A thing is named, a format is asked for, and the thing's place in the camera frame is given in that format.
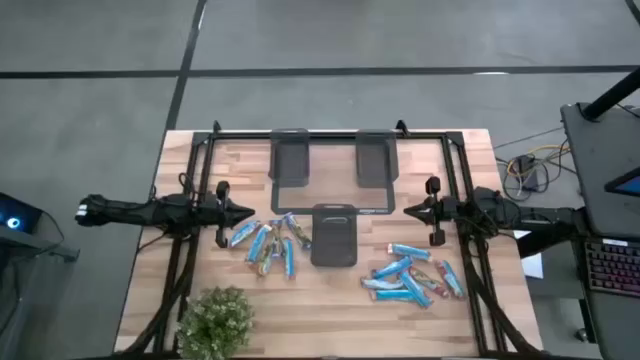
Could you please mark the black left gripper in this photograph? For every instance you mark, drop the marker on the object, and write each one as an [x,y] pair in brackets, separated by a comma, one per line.
[215,212]

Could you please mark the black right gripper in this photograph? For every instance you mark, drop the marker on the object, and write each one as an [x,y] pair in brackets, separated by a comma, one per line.
[445,211]

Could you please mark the blue green granola bar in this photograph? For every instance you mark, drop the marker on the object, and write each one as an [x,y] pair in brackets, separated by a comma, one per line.
[243,233]

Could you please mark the blue red-ended granola bar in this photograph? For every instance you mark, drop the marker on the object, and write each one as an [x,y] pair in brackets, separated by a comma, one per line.
[416,290]
[410,251]
[288,257]

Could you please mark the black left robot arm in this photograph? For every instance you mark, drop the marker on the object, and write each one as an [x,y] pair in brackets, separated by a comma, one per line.
[135,212]

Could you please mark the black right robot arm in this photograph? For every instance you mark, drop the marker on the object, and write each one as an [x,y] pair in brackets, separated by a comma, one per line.
[525,216]

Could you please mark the red green granola bar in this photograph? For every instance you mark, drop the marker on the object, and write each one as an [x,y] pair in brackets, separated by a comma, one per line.
[428,281]

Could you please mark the red blue granola bar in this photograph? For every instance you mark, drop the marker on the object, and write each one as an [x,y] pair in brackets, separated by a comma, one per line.
[450,278]

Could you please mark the grey translucent plastic bin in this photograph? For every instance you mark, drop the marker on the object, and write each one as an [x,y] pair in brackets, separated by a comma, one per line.
[289,160]
[334,240]
[376,160]

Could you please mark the potted artificial green plant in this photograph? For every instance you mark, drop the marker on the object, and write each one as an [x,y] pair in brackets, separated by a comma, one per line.
[216,322]

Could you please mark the black power brick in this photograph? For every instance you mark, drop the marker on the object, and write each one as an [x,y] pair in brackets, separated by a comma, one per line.
[526,172]

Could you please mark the white paper sheet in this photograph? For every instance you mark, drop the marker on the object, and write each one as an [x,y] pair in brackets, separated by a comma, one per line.
[534,265]

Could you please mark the grey cart top panel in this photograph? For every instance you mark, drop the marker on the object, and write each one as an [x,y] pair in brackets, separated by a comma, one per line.
[595,165]

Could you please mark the grey metal side stand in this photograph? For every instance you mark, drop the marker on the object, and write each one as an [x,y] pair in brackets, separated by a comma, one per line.
[45,247]

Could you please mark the backlit black keyboard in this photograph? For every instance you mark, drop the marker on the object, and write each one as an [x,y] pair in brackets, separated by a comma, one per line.
[615,267]

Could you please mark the black caster wheel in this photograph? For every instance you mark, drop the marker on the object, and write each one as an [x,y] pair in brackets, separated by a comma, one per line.
[581,335]

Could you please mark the tablet with blue screen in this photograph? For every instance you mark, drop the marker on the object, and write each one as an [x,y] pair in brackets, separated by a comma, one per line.
[627,186]

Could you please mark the black desk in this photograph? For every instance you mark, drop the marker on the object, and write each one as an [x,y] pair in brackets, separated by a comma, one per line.
[610,325]

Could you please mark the black pole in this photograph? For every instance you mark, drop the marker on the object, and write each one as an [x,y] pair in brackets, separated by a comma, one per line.
[612,95]

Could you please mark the computer tower with blue light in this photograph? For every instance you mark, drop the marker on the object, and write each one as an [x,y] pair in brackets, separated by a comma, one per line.
[15,220]

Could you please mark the black frame clamp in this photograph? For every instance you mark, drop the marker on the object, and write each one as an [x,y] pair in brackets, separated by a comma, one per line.
[401,128]
[216,127]

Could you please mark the black aluminium rig frame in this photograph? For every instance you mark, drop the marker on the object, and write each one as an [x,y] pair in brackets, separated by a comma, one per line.
[325,135]

